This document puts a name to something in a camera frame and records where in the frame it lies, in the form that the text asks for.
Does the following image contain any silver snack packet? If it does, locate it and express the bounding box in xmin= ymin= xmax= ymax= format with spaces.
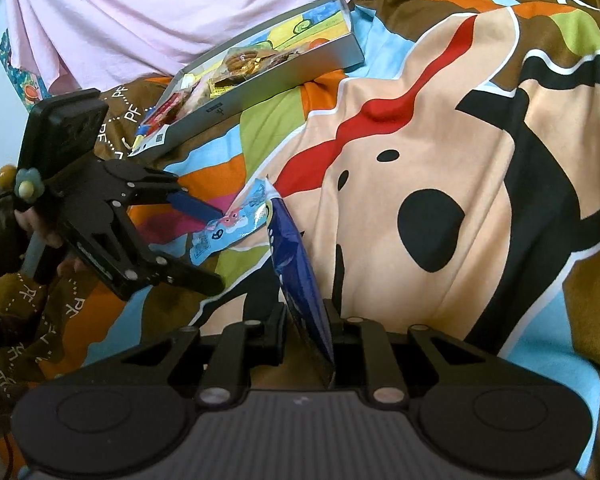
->
xmin=135 ymin=127 xmax=167 ymax=153

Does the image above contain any person's left hand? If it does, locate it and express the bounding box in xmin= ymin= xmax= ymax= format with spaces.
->
xmin=14 ymin=207 xmax=83 ymax=277

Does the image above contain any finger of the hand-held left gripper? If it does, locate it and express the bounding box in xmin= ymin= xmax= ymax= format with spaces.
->
xmin=105 ymin=162 xmax=226 ymax=222
xmin=112 ymin=200 xmax=226 ymax=297

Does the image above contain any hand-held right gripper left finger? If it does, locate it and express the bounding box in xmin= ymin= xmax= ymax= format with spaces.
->
xmin=112 ymin=305 xmax=288 ymax=406

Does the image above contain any long dark blue packet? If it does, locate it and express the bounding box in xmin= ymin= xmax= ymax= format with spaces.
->
xmin=266 ymin=195 xmax=337 ymax=386

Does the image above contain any clear rice cracker packet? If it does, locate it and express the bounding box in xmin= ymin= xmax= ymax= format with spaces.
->
xmin=177 ymin=85 xmax=206 ymax=116

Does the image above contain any beaded flower bracelet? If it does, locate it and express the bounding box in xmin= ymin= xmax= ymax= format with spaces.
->
xmin=0 ymin=162 xmax=43 ymax=201

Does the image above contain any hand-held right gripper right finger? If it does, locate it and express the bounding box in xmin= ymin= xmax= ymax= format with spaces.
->
xmin=322 ymin=300 xmax=501 ymax=406

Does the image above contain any cartoon wall poster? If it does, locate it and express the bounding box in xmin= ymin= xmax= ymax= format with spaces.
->
xmin=0 ymin=30 xmax=51 ymax=113

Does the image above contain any yellow biscuit packet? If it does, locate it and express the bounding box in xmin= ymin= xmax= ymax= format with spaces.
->
xmin=207 ymin=77 xmax=237 ymax=99

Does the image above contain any grey shallow box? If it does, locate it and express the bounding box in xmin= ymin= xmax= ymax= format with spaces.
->
xmin=127 ymin=0 xmax=365 ymax=158

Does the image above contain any colourful cartoon blanket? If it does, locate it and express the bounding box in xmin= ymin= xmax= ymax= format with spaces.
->
xmin=45 ymin=0 xmax=600 ymax=480

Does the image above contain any light blue snack packet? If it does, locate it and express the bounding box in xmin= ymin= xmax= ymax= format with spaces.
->
xmin=190 ymin=177 xmax=281 ymax=265

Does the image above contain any brown letter-patterned blanket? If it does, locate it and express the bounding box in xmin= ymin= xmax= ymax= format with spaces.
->
xmin=0 ymin=77 xmax=191 ymax=480

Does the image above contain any red spicy snack packet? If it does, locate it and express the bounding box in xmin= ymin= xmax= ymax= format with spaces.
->
xmin=142 ymin=97 xmax=186 ymax=126

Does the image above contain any pink bed sheet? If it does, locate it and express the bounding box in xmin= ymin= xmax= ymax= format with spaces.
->
xmin=2 ymin=0 xmax=396 ymax=96

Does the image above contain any gold foil snack packet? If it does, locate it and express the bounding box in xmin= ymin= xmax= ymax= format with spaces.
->
xmin=245 ymin=57 xmax=286 ymax=81

